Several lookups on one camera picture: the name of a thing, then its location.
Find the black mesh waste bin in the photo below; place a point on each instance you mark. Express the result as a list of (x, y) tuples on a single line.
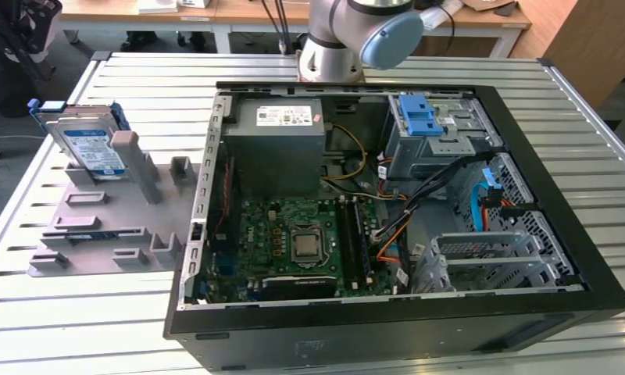
[(11, 86)]

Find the blue RAM slot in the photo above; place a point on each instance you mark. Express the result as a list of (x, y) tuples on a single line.
[(369, 261)]

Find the grey plastic parts rack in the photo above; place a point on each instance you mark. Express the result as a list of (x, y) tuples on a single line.
[(115, 218)]

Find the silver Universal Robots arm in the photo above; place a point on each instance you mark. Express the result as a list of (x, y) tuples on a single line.
[(334, 23)]

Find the black graphics card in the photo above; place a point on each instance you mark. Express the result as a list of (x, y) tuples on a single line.
[(299, 287)]

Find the white cylinder object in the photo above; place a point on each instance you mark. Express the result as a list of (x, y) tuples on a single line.
[(438, 15)]

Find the grey power supply unit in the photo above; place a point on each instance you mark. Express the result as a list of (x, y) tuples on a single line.
[(276, 164)]

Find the hard disk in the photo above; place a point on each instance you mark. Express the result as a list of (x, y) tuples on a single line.
[(91, 150)]

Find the RAM stick blue green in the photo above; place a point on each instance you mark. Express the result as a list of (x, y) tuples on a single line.
[(94, 235)]

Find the metal disk bay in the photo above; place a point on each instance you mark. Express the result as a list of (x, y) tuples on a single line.
[(501, 261)]

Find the wooden desk white frame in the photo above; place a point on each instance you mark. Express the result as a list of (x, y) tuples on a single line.
[(115, 17), (474, 19)]

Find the black RAM slot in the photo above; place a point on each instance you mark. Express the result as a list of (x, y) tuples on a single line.
[(347, 242), (355, 242)]

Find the silver CPU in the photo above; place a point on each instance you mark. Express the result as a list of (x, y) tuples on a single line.
[(308, 247)]

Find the small white box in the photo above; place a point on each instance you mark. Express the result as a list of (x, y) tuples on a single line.
[(192, 3)]

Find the brown cardboard piece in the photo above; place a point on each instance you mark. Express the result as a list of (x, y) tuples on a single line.
[(487, 4)]

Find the metal optical drive cage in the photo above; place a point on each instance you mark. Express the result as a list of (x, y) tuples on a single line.
[(405, 156)]

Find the blue plastic drive latch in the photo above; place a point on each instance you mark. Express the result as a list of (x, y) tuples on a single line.
[(411, 107)]

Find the black open PC case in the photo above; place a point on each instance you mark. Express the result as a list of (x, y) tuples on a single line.
[(397, 343)]

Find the green motherboard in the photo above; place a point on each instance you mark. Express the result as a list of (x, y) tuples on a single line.
[(260, 242)]

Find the CPU socket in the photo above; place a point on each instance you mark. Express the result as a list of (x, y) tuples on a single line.
[(310, 265)]

